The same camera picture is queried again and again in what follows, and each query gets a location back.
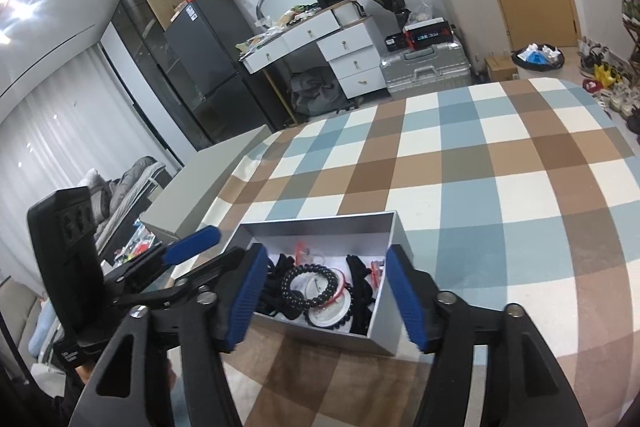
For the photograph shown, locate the clear plastic bag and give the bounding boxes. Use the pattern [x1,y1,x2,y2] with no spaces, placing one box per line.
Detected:
[407,2,434,26]

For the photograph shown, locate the checkered blanket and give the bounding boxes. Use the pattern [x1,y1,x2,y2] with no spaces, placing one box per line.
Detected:
[200,77,640,427]

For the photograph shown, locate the shoes on floor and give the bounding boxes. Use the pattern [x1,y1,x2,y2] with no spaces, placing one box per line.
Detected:
[577,37,640,134]

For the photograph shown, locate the small black hair claw clip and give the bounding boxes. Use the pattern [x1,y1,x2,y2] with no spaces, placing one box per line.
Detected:
[257,252,302,319]

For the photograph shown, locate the silver suitcase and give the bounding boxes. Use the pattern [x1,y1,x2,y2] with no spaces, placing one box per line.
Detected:
[380,38,474,100]

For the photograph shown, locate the black red flat box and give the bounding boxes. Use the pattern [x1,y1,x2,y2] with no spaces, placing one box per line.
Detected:
[402,19,454,50]

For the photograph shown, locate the grey bag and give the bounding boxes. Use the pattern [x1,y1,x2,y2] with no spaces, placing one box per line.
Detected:
[289,68,359,117]

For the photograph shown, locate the person's left forearm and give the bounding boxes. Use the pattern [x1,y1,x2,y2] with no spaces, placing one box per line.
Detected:
[0,357,91,427]

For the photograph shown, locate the grey clothes pile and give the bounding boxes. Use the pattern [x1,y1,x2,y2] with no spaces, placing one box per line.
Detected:
[77,156,174,254]

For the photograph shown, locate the white vanity desk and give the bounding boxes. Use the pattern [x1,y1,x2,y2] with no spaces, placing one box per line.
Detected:
[240,0,389,100]

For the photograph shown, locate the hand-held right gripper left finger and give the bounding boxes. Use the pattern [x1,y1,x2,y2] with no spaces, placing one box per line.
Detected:
[67,243,271,427]

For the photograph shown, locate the dark glass cabinet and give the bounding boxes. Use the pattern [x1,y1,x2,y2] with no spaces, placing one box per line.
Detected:
[100,0,211,168]

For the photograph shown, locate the black beaded bracelet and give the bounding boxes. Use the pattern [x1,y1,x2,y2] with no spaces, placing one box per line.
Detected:
[281,263,346,311]

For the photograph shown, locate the white sheer curtain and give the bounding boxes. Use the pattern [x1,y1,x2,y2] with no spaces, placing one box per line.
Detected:
[0,42,182,228]

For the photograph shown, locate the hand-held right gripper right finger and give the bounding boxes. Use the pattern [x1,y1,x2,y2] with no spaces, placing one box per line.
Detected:
[387,244,588,427]

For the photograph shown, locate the white cardboard box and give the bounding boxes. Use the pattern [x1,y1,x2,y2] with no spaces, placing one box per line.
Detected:
[220,210,411,356]

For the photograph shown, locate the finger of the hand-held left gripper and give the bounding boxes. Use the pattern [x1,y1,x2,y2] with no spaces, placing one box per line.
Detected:
[117,227,222,289]
[172,249,251,294]

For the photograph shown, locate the dark grey fridge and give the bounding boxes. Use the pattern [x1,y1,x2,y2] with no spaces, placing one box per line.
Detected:
[164,0,274,146]

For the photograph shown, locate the large black hair claw clip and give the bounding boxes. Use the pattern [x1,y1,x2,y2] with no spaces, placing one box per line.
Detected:
[345,254,387,336]

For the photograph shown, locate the brown cardboard box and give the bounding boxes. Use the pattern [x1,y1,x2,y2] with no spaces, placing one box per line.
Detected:
[484,56,519,83]

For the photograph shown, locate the dark basket with trash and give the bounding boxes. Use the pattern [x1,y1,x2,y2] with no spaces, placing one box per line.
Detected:
[511,43,565,70]

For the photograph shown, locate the white suitcase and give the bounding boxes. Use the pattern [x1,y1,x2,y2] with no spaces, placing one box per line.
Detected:
[434,0,511,76]

